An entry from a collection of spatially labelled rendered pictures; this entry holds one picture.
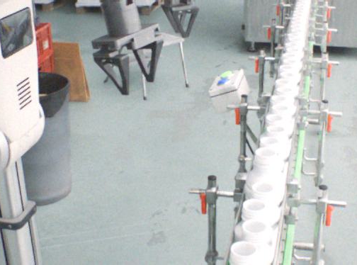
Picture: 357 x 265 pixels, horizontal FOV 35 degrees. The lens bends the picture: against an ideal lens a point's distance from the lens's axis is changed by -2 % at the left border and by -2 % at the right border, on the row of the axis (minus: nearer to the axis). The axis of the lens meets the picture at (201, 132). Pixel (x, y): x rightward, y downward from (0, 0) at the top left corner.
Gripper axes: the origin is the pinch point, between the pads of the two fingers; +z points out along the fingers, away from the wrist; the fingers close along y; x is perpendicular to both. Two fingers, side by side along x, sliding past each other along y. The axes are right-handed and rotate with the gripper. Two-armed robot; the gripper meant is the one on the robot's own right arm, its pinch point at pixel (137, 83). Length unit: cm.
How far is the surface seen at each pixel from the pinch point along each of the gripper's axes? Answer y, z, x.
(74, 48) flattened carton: 199, 56, 282
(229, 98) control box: 50, 23, 22
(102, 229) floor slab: 85, 115, 147
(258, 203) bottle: -1.3, 18.4, -22.0
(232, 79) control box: 56, 20, 24
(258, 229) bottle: -6.3, 19.5, -25.2
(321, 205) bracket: 15.8, 28.4, -23.1
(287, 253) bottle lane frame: 8.8, 35.3, -18.9
